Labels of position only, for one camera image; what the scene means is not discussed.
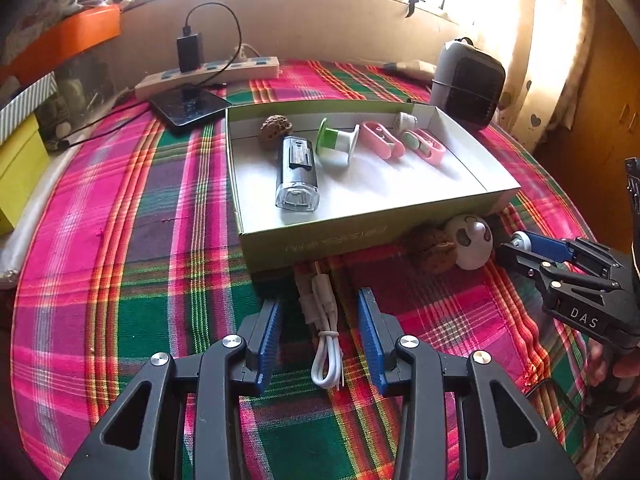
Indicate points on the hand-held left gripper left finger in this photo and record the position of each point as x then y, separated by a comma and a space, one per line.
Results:
262, 345

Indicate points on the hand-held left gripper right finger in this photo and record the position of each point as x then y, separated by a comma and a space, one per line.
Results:
371, 340

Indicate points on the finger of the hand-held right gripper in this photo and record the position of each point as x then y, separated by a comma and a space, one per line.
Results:
547, 246
522, 259

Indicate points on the white round cap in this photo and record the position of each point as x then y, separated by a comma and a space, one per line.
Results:
522, 240

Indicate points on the green cardboard box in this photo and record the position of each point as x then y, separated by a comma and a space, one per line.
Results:
380, 195

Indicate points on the pink and green clip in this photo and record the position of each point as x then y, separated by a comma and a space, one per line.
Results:
425, 145

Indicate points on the black bike light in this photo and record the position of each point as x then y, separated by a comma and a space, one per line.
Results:
297, 175

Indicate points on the small white gadget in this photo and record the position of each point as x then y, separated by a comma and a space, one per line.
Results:
406, 121

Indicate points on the green and white spool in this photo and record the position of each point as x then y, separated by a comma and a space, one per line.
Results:
340, 142

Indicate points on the person's right forearm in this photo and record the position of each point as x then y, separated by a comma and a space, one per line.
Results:
615, 440

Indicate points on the person's right hand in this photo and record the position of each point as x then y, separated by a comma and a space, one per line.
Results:
597, 365

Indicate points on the white round face toy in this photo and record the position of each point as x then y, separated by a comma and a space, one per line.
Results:
467, 242

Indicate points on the brown walnut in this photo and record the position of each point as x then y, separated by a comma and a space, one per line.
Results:
272, 130
435, 252

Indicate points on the pink plaid tablecloth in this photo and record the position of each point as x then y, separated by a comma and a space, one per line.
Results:
125, 260

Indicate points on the wooden cabinet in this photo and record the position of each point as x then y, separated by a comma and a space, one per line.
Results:
615, 85

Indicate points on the grey space heater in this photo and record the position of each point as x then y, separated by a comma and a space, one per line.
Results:
467, 87

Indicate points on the cream heart print curtain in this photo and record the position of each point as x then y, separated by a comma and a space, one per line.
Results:
545, 35

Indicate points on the beige pouch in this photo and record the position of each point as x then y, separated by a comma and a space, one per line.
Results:
410, 67

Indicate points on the black smartphone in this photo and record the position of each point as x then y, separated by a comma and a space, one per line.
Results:
187, 107

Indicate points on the beige power strip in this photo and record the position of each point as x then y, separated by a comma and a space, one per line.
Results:
210, 74

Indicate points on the black window latch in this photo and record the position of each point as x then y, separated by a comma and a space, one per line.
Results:
415, 2

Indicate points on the yellow box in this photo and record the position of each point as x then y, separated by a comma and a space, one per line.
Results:
17, 170

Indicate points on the black charger adapter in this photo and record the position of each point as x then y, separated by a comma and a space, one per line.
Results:
190, 52

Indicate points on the dark glass tank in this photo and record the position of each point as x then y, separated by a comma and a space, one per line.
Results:
85, 85

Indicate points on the grey striped box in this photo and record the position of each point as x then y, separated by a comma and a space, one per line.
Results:
25, 105

